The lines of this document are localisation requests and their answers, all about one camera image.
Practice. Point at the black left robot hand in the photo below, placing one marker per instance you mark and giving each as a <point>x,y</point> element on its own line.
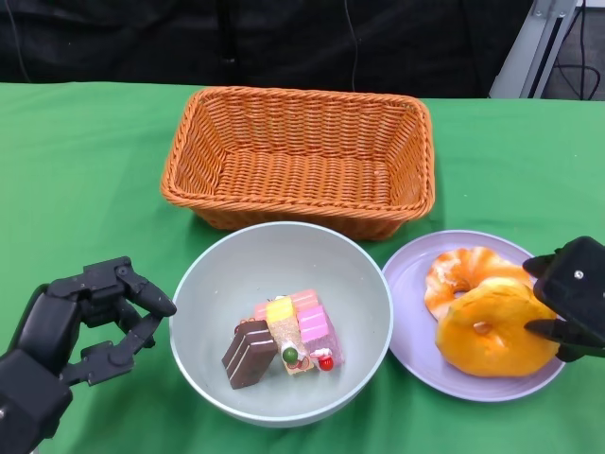
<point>49,326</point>

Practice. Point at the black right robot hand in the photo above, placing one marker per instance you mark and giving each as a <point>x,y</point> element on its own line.
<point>581,347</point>

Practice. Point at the orange white striped bread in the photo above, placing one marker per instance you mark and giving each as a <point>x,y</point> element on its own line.
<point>444,284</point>

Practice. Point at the grey-green bowl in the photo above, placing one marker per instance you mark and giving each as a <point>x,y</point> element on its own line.
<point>212,293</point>

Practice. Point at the lavender round plate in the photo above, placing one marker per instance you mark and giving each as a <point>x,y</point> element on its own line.
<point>406,293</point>

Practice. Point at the chocolate cake slice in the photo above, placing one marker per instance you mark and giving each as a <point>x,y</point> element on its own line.
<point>248,354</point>

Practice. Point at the yellow cake slice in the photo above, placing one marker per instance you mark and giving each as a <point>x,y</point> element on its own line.
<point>283,331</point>

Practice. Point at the salmon red cake slice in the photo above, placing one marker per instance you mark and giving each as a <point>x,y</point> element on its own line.
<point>307,298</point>

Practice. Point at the pink cake slice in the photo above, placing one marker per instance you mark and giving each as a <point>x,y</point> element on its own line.
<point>321,336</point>

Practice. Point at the orange wicker basket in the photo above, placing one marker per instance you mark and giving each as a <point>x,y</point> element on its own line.
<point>307,175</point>

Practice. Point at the green tablecloth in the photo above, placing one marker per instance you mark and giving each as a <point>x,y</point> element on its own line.
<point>71,165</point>

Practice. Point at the black backdrop curtain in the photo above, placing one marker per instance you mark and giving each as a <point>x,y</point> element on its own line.
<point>142,42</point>

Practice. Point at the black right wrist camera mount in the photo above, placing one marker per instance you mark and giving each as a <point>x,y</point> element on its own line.
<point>576,293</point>

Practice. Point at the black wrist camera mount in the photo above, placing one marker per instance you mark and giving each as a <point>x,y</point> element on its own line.
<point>28,402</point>
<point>576,293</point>

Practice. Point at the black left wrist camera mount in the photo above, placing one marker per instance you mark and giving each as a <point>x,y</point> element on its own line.
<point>28,402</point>

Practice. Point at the grey aluminium frame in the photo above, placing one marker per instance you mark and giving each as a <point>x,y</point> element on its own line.
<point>524,57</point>

